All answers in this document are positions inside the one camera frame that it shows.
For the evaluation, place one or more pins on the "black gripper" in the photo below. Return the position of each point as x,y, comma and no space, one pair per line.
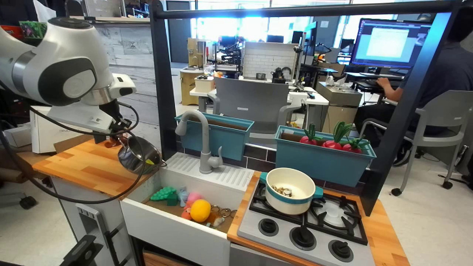
117,127

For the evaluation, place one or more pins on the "silver pot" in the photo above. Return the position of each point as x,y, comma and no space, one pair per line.
134,154

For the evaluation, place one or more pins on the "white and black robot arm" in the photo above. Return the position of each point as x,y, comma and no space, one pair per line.
69,70

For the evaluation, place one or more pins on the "yellow item in pot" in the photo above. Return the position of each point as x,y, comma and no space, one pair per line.
150,161

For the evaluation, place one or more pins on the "white and teal pot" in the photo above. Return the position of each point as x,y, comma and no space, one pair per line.
290,191

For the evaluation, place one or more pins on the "wooden countertop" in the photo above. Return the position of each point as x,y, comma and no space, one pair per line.
91,166

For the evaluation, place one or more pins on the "grey wood backboard panel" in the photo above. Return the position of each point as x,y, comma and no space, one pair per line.
129,50

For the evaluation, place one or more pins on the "green toy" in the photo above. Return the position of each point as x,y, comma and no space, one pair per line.
168,195

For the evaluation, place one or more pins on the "grey toy faucet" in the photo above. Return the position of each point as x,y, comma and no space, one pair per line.
207,161

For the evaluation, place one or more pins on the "pink toy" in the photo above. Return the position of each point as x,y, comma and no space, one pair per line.
191,198

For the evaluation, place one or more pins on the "white toy sink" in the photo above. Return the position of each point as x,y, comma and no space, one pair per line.
165,226

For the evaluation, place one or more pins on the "grey cabinet with dispenser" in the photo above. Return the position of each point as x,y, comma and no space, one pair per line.
92,214

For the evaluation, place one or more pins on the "yellow toy ball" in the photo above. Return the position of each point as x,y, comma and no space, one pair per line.
200,210

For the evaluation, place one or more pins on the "right teal planter box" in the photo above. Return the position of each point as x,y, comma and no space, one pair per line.
336,166

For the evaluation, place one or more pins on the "grey toy stove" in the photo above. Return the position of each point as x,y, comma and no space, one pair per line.
329,234

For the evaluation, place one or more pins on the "computer monitor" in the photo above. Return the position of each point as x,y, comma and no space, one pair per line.
388,43

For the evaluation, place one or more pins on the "grey office chair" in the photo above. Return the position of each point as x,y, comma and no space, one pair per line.
441,123

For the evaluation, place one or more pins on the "seated person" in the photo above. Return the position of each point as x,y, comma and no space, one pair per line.
453,70

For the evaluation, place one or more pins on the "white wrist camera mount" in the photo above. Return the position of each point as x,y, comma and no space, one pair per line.
122,86

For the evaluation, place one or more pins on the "black frame post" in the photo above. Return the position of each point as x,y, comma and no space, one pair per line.
163,80

